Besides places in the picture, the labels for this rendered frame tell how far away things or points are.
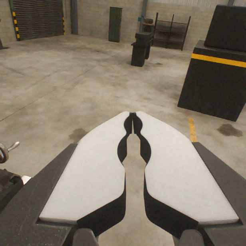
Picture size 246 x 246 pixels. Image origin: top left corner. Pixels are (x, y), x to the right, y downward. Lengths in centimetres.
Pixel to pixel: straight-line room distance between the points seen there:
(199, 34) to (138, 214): 1234
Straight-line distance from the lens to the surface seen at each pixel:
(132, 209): 195
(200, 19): 1331
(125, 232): 184
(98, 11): 1425
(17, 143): 93
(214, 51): 379
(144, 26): 795
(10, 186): 98
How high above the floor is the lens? 164
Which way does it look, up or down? 32 degrees down
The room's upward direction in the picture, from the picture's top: 7 degrees clockwise
